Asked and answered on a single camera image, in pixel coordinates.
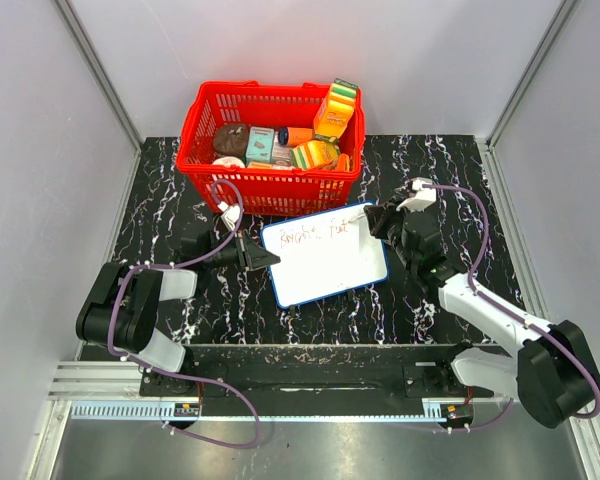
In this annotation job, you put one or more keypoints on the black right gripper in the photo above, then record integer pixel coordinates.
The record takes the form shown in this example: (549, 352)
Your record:
(380, 216)

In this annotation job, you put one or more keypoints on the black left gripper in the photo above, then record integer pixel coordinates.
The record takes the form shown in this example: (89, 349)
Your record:
(251, 256)

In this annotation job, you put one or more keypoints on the red capped whiteboard marker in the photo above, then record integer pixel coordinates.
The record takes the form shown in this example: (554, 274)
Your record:
(357, 218)

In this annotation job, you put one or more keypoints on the white whiteboard blue frame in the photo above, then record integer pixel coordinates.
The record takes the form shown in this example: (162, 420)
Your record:
(322, 255)

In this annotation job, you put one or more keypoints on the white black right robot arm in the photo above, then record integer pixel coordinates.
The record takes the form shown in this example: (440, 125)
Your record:
(547, 367)

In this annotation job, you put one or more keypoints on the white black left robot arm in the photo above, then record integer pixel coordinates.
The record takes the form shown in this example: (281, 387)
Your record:
(124, 315)

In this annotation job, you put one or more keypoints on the lying orange sponge box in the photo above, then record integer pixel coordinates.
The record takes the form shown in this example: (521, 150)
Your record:
(315, 155)

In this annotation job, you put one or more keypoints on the white round lid tub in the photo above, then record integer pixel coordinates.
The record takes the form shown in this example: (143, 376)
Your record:
(229, 161)

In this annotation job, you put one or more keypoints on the red plastic shopping basket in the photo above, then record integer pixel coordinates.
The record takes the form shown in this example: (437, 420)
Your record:
(266, 191)

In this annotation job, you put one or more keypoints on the teal small box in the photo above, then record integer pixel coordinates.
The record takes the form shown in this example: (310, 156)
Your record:
(260, 145)

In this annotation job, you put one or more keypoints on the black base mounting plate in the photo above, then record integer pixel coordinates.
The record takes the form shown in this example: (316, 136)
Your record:
(309, 382)

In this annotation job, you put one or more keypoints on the tall orange sponge box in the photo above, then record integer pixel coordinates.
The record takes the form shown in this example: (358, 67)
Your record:
(336, 109)

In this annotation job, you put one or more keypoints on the brown round bread pack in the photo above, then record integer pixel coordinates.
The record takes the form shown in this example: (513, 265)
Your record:
(231, 140)

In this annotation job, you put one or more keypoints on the orange blue can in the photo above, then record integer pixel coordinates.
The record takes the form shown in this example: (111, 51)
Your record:
(294, 136)

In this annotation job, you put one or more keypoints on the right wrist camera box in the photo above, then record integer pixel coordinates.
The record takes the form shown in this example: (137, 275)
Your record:
(422, 195)

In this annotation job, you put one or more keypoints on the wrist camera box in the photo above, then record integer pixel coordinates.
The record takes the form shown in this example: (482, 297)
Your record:
(422, 195)
(230, 215)

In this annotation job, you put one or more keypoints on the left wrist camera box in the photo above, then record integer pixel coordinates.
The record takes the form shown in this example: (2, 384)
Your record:
(230, 215)

